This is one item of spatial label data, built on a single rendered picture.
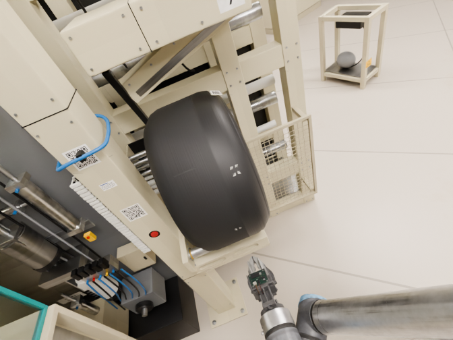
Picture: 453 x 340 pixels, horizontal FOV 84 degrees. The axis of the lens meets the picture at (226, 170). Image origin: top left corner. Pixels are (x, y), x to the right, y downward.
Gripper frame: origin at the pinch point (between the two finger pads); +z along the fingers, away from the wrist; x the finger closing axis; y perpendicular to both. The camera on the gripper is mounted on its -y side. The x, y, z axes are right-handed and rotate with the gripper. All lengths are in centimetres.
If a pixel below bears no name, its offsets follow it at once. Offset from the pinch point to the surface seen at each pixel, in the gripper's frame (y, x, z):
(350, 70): -60, -194, 236
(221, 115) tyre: 47, -9, 19
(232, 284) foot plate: -95, 26, 53
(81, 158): 53, 33, 17
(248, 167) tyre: 33.5, -10.1, 7.2
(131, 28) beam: 76, 6, 43
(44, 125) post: 65, 36, 18
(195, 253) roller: -7.7, 23.3, 20.1
